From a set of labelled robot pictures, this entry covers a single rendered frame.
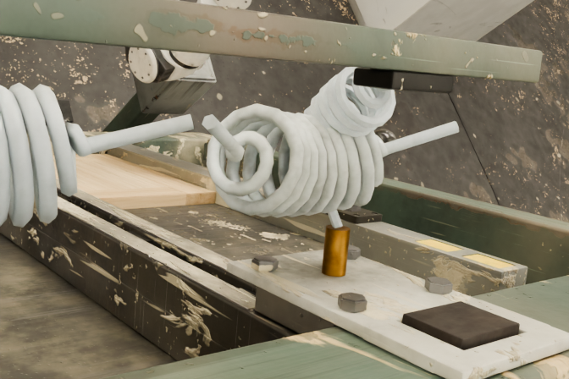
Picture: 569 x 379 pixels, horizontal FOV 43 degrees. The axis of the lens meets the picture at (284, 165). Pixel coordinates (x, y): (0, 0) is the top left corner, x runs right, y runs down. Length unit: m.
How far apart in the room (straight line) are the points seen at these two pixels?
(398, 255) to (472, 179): 2.99
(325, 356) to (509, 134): 3.99
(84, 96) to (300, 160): 2.33
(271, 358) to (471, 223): 0.79
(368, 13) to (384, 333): 3.40
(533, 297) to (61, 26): 0.36
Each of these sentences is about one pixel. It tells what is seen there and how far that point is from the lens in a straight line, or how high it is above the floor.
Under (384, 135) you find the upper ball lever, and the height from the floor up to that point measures 1.55.
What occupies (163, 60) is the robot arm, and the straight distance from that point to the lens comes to 1.35.
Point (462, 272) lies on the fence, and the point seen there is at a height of 1.64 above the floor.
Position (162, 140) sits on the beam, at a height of 0.90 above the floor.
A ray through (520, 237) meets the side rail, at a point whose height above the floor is 1.57.
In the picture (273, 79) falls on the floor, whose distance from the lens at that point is 3.22.
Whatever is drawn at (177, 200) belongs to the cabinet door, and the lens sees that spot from 1.16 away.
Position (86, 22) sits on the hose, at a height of 1.95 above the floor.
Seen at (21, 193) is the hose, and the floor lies 1.88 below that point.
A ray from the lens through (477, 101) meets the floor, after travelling 4.25.
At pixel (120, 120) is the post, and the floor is 0.60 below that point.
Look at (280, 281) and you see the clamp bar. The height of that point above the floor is 1.81.
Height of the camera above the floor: 2.16
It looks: 46 degrees down
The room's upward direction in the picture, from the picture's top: 54 degrees clockwise
